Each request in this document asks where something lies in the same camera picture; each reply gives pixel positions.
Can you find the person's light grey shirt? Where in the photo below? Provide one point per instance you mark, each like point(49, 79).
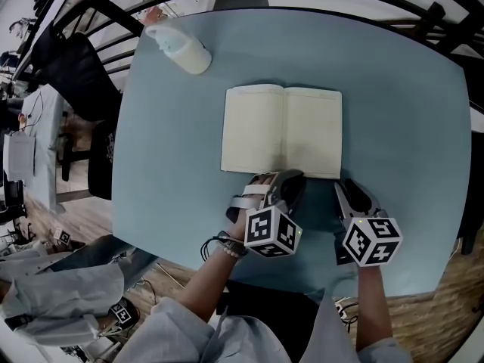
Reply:
point(170, 335)

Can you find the teal covered notebook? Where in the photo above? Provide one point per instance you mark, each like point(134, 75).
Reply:
point(253, 131)

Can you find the person's left hand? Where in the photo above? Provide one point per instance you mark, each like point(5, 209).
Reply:
point(236, 221)

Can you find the cloth-covered table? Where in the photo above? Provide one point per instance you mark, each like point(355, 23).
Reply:
point(49, 119)

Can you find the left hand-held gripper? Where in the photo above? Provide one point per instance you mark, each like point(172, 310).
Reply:
point(264, 229)

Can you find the phone with sticker case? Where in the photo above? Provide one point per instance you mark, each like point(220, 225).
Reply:
point(110, 146)

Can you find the light blue table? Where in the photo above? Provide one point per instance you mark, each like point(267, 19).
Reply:
point(170, 165)

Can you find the black metal railing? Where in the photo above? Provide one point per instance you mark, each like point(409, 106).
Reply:
point(113, 11)

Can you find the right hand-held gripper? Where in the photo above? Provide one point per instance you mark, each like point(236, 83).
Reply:
point(374, 244)

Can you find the person's left forearm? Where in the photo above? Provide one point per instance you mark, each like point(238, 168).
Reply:
point(210, 284)

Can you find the person's right forearm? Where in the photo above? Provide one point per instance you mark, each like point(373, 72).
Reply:
point(372, 308)

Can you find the white paper bag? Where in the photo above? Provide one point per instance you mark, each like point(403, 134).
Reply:
point(19, 157)

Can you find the black mesh office chair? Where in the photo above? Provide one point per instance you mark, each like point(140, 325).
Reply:
point(79, 74)

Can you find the black box device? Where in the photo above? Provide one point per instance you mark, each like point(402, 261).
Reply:
point(13, 191)

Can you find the white water bottle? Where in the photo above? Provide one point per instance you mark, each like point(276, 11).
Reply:
point(189, 57)

